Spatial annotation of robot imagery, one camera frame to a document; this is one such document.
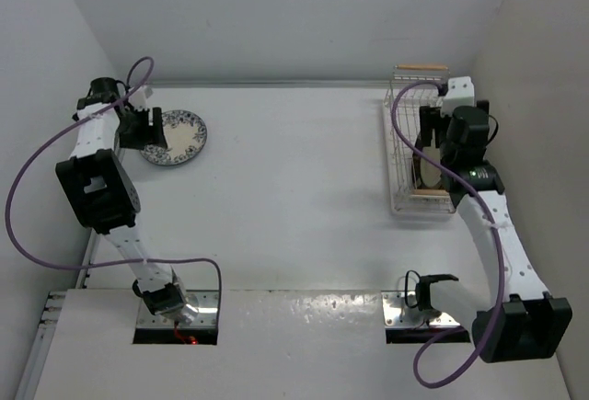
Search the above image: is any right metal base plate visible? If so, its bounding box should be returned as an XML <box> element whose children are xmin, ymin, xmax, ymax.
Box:
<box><xmin>381</xmin><ymin>291</ymin><xmax>459</xmax><ymax>331</ymax></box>

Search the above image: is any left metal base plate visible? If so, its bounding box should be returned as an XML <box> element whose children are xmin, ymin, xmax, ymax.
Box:
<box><xmin>136</xmin><ymin>290</ymin><xmax>219</xmax><ymax>330</ymax></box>

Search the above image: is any metal base plate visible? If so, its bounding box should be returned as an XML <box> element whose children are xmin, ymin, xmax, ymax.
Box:
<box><xmin>136</xmin><ymin>290</ymin><xmax>219</xmax><ymax>330</ymax></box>
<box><xmin>381</xmin><ymin>291</ymin><xmax>459</xmax><ymax>331</ymax></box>

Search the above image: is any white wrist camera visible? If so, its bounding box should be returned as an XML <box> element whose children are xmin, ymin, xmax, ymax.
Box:
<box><xmin>128</xmin><ymin>86</ymin><xmax>153</xmax><ymax>110</ymax></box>
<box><xmin>441</xmin><ymin>76</ymin><xmax>475</xmax><ymax>117</ymax></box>

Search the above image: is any metal wire dish rack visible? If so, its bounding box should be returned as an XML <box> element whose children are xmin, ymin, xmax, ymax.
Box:
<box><xmin>382</xmin><ymin>64</ymin><xmax>455</xmax><ymax>215</ymax></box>

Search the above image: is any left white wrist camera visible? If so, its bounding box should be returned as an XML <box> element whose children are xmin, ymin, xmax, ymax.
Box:
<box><xmin>128</xmin><ymin>86</ymin><xmax>153</xmax><ymax>110</ymax></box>

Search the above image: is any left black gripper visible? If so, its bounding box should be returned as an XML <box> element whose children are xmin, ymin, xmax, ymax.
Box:
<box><xmin>115</xmin><ymin>106</ymin><xmax>167</xmax><ymax>151</ymax></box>

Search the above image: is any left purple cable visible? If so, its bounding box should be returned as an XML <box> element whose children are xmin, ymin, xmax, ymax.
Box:
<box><xmin>5</xmin><ymin>56</ymin><xmax>223</xmax><ymax>327</ymax></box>

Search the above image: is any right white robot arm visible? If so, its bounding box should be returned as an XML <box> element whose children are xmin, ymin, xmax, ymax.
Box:
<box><xmin>415</xmin><ymin>104</ymin><xmax>572</xmax><ymax>363</ymax></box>

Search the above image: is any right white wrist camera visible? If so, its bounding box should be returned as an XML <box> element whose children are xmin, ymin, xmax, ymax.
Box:
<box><xmin>441</xmin><ymin>76</ymin><xmax>475</xmax><ymax>117</ymax></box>

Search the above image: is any plain dark rim plate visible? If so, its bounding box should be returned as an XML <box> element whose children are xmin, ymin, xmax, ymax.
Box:
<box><xmin>411</xmin><ymin>135</ymin><xmax>444</xmax><ymax>190</ymax></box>

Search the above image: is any blue floral plate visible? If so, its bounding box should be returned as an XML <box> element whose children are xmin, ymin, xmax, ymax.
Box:
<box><xmin>140</xmin><ymin>109</ymin><xmax>208</xmax><ymax>166</ymax></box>

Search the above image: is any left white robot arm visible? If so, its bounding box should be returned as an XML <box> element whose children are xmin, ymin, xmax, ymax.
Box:
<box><xmin>55</xmin><ymin>77</ymin><xmax>188</xmax><ymax>325</ymax></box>

